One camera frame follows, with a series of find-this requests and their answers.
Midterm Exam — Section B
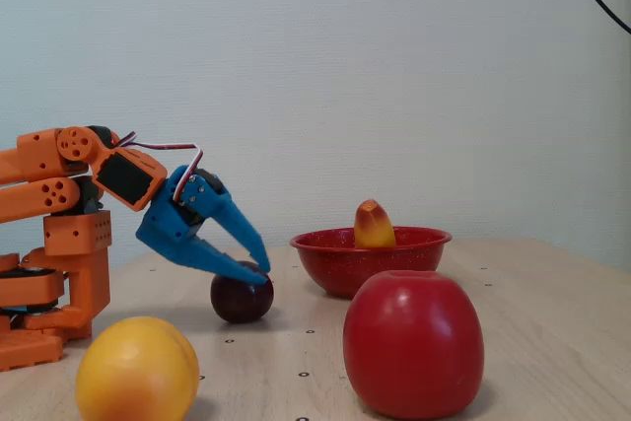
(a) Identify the yellow orange toy peach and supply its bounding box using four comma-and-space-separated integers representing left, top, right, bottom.
75, 316, 201, 421

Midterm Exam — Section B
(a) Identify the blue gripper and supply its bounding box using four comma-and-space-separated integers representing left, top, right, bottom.
135, 164, 274, 286

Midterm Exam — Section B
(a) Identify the red white black servo cable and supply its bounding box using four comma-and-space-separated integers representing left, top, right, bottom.
113, 131, 205, 203

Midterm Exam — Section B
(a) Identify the orange robot base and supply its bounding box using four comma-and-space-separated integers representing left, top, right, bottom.
0, 251, 68, 373

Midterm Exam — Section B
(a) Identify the red speckled enamel bowl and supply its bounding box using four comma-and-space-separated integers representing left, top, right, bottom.
289, 226, 454, 300

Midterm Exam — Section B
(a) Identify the dark purple toy plum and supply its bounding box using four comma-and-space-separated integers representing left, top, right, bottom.
209, 260, 275, 324

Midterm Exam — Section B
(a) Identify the yellow toy banana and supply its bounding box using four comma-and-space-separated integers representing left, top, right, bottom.
353, 198, 397, 249

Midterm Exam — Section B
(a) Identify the red toy apple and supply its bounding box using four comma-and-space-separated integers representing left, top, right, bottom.
342, 269, 485, 420

